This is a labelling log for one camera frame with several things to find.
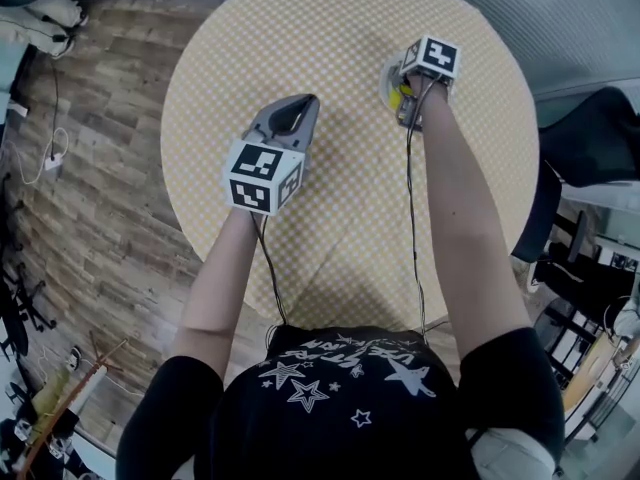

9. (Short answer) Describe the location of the small white plate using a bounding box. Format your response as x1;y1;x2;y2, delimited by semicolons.
379;50;417;114

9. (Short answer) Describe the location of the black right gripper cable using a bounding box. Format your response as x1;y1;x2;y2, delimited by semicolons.
405;76;436;338

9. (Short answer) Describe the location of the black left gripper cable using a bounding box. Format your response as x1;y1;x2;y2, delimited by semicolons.
248;211;290;328

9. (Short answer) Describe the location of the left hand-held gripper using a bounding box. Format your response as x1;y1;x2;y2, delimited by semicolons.
222;93;321;217

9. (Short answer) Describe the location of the reddish wooden stand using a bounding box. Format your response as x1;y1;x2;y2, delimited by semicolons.
18;329;132;472

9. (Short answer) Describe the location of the person's left forearm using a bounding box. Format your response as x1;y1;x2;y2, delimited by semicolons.
172;207;267;370

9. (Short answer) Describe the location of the grey waist pouch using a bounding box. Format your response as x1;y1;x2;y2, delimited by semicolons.
466;426;558;480

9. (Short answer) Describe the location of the round wooden table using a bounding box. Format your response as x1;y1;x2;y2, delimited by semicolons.
561;336;622;415

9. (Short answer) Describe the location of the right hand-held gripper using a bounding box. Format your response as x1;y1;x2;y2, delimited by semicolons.
396;35;460;129

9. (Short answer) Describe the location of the person's right forearm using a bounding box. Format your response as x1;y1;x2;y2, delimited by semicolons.
407;83;534;360

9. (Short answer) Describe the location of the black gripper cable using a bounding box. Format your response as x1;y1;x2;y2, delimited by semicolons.
248;211;290;328
405;76;436;338

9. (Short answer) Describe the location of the black mesh office chair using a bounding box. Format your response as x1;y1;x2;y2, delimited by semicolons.
509;86;640;270

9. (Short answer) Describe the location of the round table with yellow tablecloth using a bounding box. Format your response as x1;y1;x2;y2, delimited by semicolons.
159;0;542;333

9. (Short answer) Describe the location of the black star-print shirt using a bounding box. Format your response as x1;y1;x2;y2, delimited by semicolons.
115;324;567;480

